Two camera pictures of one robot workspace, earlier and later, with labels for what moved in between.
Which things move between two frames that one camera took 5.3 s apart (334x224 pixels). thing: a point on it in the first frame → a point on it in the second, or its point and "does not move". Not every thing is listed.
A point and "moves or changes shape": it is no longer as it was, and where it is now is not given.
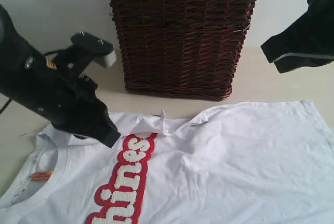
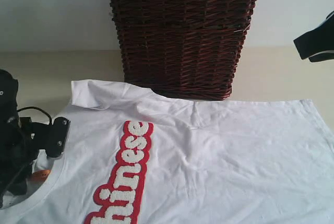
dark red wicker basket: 182,37 does not move
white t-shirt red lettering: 254,163 moves or changes shape
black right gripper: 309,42 → 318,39
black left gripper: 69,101 → 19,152
